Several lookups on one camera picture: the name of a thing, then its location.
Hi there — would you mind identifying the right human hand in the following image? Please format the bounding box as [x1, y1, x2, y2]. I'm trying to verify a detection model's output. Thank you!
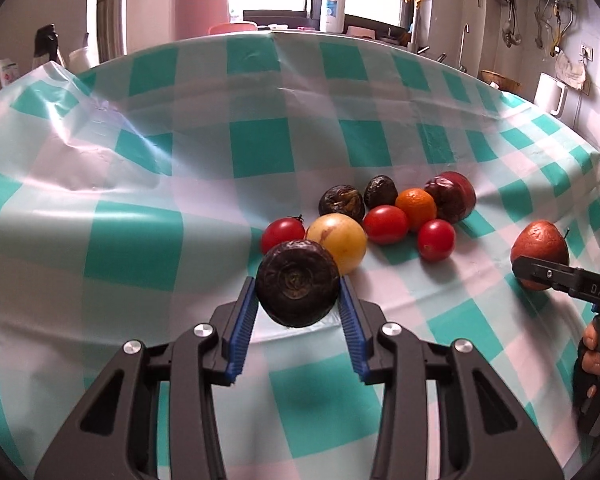
[573, 323, 600, 399]

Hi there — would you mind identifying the steel thermos flask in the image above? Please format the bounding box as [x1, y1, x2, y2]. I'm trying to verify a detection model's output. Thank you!
[96, 0, 126, 63]

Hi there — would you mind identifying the white jar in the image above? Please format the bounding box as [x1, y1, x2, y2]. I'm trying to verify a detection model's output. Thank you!
[68, 47, 99, 75]

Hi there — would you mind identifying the hidden small red tomato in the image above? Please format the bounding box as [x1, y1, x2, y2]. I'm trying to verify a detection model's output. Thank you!
[260, 216, 306, 255]

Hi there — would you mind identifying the small dark passion fruit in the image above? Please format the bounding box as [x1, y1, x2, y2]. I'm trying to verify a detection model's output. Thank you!
[363, 174, 399, 210]

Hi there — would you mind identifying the small white tube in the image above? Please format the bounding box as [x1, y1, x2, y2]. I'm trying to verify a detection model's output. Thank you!
[0, 58, 20, 88]

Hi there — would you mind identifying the green checkered tablecloth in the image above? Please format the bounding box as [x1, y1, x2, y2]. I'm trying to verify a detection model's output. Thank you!
[0, 32, 600, 474]

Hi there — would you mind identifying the wrinkled red apple with stem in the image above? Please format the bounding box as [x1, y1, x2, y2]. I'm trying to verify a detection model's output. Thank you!
[509, 220, 570, 266]

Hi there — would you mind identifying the lone wrinkled passion fruit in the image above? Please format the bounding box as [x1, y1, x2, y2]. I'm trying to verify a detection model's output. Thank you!
[318, 184, 366, 223]

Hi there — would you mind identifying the small orange tangerine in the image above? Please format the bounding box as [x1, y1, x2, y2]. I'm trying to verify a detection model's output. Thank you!
[394, 188, 437, 233]

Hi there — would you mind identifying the dark sauce bottle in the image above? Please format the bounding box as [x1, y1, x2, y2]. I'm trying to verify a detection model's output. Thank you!
[32, 24, 65, 70]

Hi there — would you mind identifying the dark red wrinkled apple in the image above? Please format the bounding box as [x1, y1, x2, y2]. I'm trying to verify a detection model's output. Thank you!
[424, 171, 477, 224]

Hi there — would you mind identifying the yellow striped melon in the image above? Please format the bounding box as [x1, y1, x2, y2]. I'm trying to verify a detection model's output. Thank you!
[306, 214, 367, 275]

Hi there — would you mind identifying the white lotion bottle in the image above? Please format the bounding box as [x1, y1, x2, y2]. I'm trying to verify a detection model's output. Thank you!
[320, 0, 346, 34]

